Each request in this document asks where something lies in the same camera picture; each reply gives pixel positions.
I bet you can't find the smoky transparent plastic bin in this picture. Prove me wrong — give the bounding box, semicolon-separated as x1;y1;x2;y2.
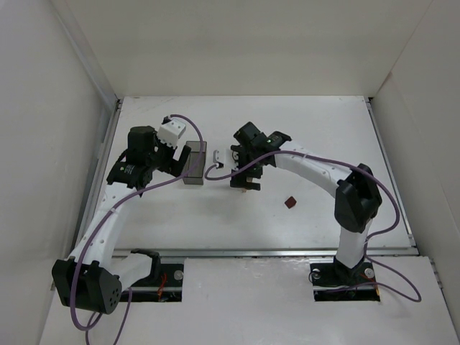
183;141;207;185

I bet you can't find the dark red wood block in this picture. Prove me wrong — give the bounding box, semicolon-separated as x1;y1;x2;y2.
285;196;297;209

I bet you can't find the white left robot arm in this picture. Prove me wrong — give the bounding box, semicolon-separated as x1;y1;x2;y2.
52;119;191;314

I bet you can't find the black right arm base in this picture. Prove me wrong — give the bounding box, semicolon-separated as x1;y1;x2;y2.
308;261;380;302

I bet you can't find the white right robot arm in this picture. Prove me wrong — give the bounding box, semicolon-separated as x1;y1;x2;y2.
230;122;382;280

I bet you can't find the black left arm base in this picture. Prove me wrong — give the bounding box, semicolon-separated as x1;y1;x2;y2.
113;262;184;303

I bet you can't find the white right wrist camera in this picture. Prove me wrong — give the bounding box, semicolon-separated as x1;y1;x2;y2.
213;148;235;170

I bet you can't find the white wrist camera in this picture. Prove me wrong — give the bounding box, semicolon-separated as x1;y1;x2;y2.
213;148;235;170
157;116;186;149

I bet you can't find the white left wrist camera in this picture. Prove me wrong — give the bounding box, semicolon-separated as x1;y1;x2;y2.
157;116;186;149

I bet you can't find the aluminium rail left edge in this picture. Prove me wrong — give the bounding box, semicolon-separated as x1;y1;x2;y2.
68;99;123;252

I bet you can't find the aluminium rail edge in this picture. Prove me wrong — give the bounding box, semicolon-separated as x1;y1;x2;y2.
71;247;420;259
364;97;400;203
68;99;123;252

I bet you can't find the aluminium rail front edge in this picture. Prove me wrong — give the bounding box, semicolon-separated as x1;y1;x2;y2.
71;247;420;259

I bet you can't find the aluminium rail right edge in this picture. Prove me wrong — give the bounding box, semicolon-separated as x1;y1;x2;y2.
364;97;400;203

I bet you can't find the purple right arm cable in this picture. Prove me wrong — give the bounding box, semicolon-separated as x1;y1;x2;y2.
203;150;422;303

